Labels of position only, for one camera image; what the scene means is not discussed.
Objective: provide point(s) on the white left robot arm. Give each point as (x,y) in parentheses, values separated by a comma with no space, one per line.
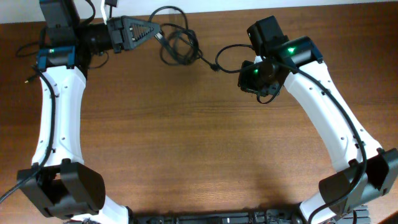
(58,183)

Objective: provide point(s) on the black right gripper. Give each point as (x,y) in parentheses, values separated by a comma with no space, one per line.
(244,80)

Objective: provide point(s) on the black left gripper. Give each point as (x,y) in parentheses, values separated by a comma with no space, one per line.
(117,35)

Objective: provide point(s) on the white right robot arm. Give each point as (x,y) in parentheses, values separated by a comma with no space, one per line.
(364,171)

